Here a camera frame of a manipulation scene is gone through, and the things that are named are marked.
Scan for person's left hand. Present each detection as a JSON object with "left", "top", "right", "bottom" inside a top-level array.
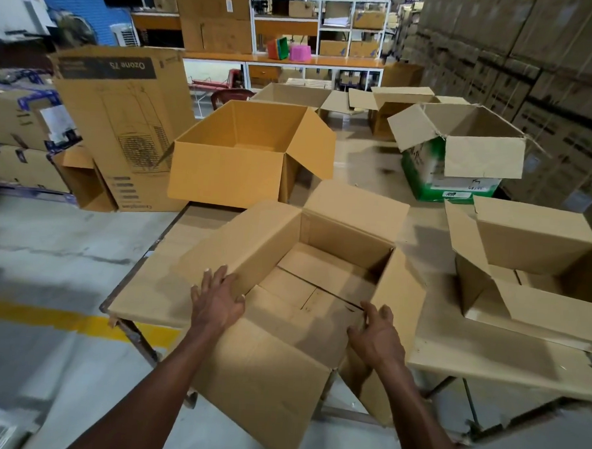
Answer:
[{"left": 188, "top": 263, "right": 248, "bottom": 338}]

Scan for person's right hand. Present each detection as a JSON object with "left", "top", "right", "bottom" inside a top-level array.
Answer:
[{"left": 345, "top": 300, "right": 410, "bottom": 373}]

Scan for green and orange plastic bins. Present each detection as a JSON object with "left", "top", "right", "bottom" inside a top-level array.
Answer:
[{"left": 265, "top": 36, "right": 291, "bottom": 62}]

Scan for plain cardboard box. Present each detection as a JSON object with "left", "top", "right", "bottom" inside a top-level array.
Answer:
[{"left": 161, "top": 171, "right": 432, "bottom": 449}]

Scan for red metal trolley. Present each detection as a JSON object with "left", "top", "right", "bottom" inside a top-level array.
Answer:
[{"left": 188, "top": 67, "right": 246, "bottom": 93}]

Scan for orange wooden counter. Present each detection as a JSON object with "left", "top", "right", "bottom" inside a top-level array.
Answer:
[{"left": 181, "top": 48, "right": 386, "bottom": 96}]

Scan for small open brown cardboard box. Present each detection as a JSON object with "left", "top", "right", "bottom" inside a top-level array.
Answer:
[{"left": 48, "top": 145, "right": 121, "bottom": 213}]

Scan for person's right forearm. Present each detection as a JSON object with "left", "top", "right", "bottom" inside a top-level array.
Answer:
[{"left": 373, "top": 357, "right": 479, "bottom": 449}]

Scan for white air conditioner unit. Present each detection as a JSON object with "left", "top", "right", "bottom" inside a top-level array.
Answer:
[{"left": 109, "top": 23, "right": 141, "bottom": 48}]

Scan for open cardboard box folded flaps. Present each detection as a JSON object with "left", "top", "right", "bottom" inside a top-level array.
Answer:
[{"left": 437, "top": 193, "right": 592, "bottom": 353}]

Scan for green and white cardboard box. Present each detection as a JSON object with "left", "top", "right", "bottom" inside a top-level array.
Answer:
[{"left": 383, "top": 99, "right": 529, "bottom": 208}]

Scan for flat open cardboard box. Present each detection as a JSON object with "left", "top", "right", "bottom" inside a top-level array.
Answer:
[{"left": 249, "top": 81, "right": 356, "bottom": 117}]

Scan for wall of stacked cardboard boxes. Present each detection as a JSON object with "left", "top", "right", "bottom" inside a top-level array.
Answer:
[{"left": 390, "top": 0, "right": 592, "bottom": 243}]

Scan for white metal shelving unit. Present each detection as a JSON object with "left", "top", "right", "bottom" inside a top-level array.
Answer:
[{"left": 247, "top": 0, "right": 392, "bottom": 61}]

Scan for tall printed cardboard appliance box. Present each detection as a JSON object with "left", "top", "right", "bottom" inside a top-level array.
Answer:
[{"left": 40, "top": 43, "right": 201, "bottom": 216}]

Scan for large open orange-brown cardboard box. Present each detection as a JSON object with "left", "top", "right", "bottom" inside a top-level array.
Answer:
[{"left": 155, "top": 95, "right": 339, "bottom": 214}]

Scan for taped cardboard box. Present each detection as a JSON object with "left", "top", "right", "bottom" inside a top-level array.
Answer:
[
  {"left": 0, "top": 81, "right": 83, "bottom": 154},
  {"left": 0, "top": 134, "right": 73, "bottom": 194}
]

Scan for person's left forearm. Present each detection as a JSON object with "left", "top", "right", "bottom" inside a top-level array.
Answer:
[{"left": 65, "top": 314, "right": 242, "bottom": 449}]

